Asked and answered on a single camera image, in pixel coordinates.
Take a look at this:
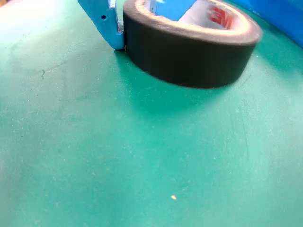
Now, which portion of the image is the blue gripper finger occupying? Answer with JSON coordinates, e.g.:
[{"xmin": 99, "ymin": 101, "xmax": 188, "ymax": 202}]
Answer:
[
  {"xmin": 77, "ymin": 0, "xmax": 125, "ymax": 51},
  {"xmin": 150, "ymin": 0, "xmax": 198, "ymax": 22}
]

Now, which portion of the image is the black tape roll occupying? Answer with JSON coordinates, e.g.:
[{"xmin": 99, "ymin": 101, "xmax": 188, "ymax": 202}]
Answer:
[{"xmin": 122, "ymin": 0, "xmax": 263, "ymax": 89}]

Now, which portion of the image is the blue plastic box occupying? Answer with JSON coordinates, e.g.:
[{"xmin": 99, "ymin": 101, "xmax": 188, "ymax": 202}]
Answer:
[{"xmin": 227, "ymin": 0, "xmax": 303, "ymax": 49}]

